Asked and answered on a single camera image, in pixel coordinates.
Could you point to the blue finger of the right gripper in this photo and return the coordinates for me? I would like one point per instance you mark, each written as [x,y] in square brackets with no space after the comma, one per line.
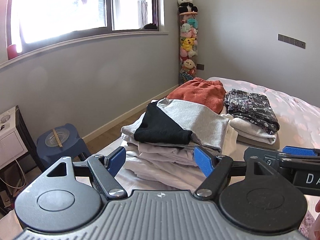
[301,151]

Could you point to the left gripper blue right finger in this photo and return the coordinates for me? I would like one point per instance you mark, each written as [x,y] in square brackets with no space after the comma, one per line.
[216,169]

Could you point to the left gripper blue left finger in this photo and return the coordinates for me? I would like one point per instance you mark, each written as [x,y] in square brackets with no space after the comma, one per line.
[104,169]

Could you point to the grey black raglan shirt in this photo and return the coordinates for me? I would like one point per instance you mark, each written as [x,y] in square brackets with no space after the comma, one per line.
[181,122]

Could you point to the stack of white folded clothes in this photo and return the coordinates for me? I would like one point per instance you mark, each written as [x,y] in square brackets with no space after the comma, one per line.
[171,166]

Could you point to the person's right hand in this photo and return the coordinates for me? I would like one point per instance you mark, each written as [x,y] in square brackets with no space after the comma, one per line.
[314,232]

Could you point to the pink dotted bed sheet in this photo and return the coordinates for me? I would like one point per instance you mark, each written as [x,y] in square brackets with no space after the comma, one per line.
[257,203]

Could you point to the blue plastic stool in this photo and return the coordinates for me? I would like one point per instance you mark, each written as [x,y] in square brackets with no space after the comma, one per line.
[64,142]

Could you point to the dark floral folded garment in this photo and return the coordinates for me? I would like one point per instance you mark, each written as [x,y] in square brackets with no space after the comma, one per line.
[252,107]

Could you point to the glass bowl with chopsticks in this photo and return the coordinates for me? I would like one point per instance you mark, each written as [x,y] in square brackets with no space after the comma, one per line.
[57,137]

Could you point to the orange folded sweater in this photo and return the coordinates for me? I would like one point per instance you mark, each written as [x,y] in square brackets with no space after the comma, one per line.
[205,92]

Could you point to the white nightstand by window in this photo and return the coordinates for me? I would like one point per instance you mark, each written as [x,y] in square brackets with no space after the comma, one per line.
[16,144]

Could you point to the plush toy column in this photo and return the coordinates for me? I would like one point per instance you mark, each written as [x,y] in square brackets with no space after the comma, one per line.
[189,28]

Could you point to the red cup on sill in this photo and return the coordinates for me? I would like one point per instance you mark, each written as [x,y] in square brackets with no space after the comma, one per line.
[12,51]

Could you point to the bedroom window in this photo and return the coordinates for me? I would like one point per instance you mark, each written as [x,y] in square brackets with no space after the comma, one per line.
[35,24]

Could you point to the black wall socket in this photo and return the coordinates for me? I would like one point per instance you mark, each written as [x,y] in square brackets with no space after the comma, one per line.
[200,66]

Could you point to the grey wall switch panel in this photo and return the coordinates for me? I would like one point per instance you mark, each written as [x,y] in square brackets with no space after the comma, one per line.
[292,41]

